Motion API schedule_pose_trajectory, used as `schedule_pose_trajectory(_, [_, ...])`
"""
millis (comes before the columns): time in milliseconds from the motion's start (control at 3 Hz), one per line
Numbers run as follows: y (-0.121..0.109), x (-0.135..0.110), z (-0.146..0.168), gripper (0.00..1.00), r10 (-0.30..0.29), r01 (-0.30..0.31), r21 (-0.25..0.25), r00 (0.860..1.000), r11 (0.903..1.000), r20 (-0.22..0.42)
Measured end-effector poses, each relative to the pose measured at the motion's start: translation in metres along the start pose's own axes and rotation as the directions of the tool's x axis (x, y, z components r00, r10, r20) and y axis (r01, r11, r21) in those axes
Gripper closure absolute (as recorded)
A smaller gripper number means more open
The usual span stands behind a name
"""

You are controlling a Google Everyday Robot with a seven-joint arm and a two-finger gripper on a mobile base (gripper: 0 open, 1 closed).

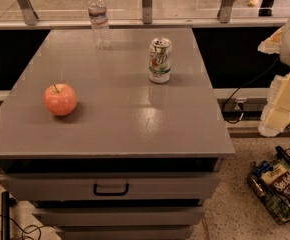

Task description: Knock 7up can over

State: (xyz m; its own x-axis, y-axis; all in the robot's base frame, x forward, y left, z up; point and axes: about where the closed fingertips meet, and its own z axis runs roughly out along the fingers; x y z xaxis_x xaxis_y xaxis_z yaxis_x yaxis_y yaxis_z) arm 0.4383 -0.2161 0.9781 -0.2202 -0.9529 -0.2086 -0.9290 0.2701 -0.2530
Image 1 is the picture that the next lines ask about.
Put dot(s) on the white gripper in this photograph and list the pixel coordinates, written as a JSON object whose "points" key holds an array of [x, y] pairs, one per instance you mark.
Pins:
{"points": [[276, 113]]}

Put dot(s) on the white green 7up can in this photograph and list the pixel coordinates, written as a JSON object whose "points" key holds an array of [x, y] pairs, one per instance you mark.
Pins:
{"points": [[160, 60]]}

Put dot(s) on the grey drawer cabinet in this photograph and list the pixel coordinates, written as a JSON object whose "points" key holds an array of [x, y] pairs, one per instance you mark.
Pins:
{"points": [[166, 141]]}

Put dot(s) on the clear plastic water bottle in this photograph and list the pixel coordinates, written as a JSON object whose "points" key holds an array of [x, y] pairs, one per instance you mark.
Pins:
{"points": [[97, 12]]}

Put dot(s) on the red apple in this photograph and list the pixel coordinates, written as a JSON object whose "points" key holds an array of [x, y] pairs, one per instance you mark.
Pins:
{"points": [[60, 99]]}

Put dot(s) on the grey metal window railing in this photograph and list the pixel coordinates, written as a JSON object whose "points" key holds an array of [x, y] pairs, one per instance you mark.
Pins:
{"points": [[58, 14]]}

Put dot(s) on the black wire snack basket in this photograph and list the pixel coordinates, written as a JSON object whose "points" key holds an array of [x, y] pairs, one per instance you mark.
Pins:
{"points": [[270, 181]]}

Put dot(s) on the black drawer handle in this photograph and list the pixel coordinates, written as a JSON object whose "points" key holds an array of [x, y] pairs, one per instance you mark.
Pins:
{"points": [[110, 190]]}

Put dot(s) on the black metal stand post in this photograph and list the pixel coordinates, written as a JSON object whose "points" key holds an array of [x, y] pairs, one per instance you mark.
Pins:
{"points": [[5, 220]]}

